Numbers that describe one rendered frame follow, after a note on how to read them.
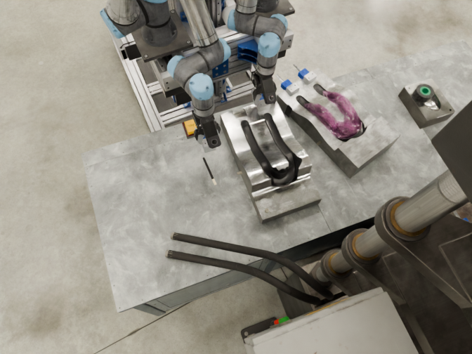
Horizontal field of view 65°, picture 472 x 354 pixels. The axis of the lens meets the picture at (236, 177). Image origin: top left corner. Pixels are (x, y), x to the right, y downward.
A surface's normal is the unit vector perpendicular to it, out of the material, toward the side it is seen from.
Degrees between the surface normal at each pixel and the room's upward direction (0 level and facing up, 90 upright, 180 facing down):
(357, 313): 0
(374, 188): 0
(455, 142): 90
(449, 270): 0
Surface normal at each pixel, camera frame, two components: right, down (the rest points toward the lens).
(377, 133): 0.02, -0.40
